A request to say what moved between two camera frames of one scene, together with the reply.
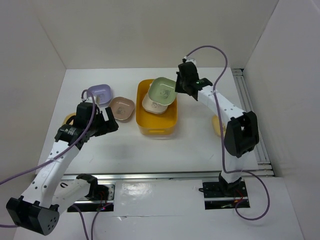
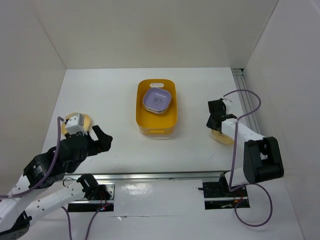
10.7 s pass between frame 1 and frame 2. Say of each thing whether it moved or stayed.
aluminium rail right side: stayed
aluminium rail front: stayed
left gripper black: moved
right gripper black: moved
